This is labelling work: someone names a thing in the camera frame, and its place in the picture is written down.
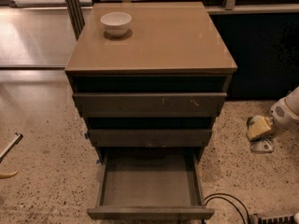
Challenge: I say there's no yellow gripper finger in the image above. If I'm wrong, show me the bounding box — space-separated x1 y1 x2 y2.
246 115 273 141

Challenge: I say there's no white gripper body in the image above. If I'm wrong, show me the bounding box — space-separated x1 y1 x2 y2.
270 97 299 130

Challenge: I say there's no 7up soda can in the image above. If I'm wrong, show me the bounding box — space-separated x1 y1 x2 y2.
249 137 274 153

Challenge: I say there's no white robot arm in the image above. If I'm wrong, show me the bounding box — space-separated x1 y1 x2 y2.
246 87 299 142

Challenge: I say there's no brown drawer cabinet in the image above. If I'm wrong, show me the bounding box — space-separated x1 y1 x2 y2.
65 2 237 157

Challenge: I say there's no middle grey drawer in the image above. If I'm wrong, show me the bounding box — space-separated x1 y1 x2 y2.
88 129 212 147

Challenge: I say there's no open bottom grey drawer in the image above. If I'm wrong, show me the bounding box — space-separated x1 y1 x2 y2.
87 147 214 220

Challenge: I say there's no top grey drawer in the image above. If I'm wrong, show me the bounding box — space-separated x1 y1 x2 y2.
73 92 226 118

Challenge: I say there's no power strip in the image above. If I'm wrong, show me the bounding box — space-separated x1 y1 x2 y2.
249 214 297 224

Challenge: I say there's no white ceramic bowl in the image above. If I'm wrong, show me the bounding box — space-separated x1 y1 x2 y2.
100 12 132 37

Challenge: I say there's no black cable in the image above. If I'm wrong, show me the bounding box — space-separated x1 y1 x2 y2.
201 192 250 224

